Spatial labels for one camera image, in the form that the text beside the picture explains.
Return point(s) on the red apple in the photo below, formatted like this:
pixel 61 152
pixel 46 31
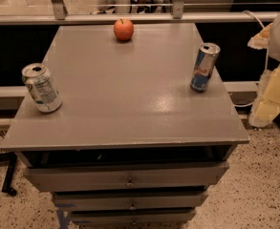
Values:
pixel 123 29

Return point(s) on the white green 7up can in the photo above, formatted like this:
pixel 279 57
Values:
pixel 40 84

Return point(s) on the middle grey drawer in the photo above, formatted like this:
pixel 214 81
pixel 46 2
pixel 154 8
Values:
pixel 130 200

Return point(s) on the grey drawer cabinet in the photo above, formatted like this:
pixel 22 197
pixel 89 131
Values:
pixel 126 104

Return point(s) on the blue silver redbull can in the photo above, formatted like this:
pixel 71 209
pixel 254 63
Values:
pixel 206 58

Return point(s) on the metal window rail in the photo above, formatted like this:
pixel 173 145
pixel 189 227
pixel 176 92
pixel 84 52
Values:
pixel 72 12

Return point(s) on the black stand leg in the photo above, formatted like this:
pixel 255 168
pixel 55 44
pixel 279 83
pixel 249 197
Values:
pixel 6 188

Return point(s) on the bottom grey drawer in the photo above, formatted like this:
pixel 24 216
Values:
pixel 132 217

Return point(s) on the top grey drawer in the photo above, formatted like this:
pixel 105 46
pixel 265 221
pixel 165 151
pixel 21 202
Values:
pixel 73 179

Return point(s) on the grey drawer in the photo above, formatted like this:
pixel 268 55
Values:
pixel 130 200
pixel 73 179
pixel 132 217

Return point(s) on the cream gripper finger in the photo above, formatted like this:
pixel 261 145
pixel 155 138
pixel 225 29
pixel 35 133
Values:
pixel 266 106
pixel 261 39

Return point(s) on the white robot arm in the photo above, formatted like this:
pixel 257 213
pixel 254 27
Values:
pixel 274 40

